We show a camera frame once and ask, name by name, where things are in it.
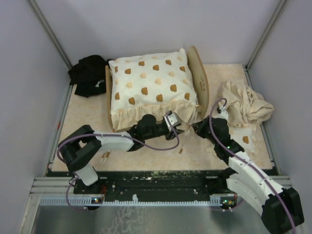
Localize bear print white cushion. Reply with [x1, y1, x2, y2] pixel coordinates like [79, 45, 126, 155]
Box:
[99, 47, 199, 166]

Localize wooden pet bed frame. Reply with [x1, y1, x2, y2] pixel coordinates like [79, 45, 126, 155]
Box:
[104, 45, 211, 134]

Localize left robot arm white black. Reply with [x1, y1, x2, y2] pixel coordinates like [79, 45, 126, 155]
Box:
[57, 111, 184, 194]

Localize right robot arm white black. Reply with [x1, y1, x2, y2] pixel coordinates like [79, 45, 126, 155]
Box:
[192, 117, 304, 234]

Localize small bear print cloth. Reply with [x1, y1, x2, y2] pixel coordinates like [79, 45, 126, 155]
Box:
[229, 125, 258, 156]

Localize cream crumpled blanket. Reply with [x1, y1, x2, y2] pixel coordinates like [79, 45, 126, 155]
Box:
[218, 81, 274, 127]

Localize black cloth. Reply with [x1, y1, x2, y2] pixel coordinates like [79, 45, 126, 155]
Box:
[68, 55, 110, 98]

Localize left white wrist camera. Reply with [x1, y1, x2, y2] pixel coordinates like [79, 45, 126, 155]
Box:
[164, 111, 180, 130]

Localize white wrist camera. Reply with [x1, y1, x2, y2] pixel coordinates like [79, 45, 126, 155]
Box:
[164, 111, 180, 130]
[215, 106, 229, 120]

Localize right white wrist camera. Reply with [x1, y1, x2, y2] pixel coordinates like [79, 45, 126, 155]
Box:
[215, 106, 229, 120]

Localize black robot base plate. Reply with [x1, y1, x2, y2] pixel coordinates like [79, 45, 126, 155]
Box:
[46, 170, 247, 202]

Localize right aluminium corner rail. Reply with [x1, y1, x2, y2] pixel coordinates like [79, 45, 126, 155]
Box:
[245, 0, 288, 72]

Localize aluminium corner rail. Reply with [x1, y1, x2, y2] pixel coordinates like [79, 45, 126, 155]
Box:
[245, 0, 288, 72]
[27, 0, 72, 69]

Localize grey slotted cable duct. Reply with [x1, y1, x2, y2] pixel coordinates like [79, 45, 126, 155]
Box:
[39, 195, 238, 208]

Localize left aluminium corner rail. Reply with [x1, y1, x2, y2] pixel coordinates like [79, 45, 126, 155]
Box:
[27, 0, 72, 69]

